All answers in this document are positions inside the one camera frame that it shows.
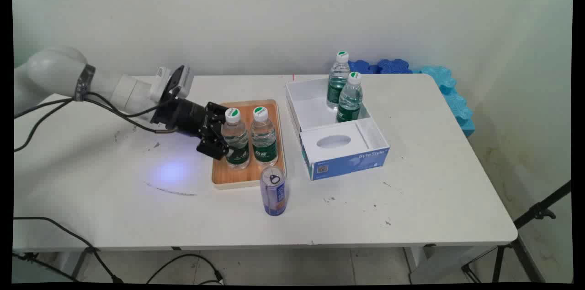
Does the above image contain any dark blue foam piece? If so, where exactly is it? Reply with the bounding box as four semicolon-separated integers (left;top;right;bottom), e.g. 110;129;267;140
349;59;380;75
377;59;414;75

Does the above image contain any light blue foam piece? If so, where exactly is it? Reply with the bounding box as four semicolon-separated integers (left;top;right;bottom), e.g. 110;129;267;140
413;65;476;138

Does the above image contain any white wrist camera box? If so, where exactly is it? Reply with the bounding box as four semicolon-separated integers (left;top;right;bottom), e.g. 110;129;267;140
152;65;195;101

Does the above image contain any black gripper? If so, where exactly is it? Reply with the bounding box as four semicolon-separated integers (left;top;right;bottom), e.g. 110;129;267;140
151;96;230;161

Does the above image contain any grey metal table leg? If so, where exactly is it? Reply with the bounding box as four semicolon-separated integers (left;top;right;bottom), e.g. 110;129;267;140
69;249;94;282

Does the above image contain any black arm strap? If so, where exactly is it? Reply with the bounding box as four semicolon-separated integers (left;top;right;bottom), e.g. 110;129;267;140
74;64;96;102

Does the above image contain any white table leg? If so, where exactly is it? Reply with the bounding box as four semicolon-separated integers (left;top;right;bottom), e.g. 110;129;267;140
404;246;500;284

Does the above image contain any black tripod stand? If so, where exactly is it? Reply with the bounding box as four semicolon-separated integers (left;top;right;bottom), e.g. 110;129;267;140
461;180;573;284

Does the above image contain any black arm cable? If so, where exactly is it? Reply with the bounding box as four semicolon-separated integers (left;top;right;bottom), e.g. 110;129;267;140
14;92;179;134
14;96;176;152

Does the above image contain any white blue cardboard box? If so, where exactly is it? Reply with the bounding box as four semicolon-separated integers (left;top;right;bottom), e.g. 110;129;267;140
285;77;390;181

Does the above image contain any black hanging cable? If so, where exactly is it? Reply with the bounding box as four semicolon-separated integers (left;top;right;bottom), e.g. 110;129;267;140
14;217;123;283

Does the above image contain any blue drink can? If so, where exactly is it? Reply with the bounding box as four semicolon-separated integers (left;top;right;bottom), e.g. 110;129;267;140
260;166;287;216

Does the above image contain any wooden tray white rim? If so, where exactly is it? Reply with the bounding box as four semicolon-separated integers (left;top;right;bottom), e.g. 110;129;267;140
211;99;287;190

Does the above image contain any green label water bottle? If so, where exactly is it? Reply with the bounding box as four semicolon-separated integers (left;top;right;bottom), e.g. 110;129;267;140
336;72;363;123
326;51;351;110
250;106;279;167
221;107;250;171

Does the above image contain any black floor cable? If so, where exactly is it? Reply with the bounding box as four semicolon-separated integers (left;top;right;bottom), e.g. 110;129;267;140
146;253;225;285

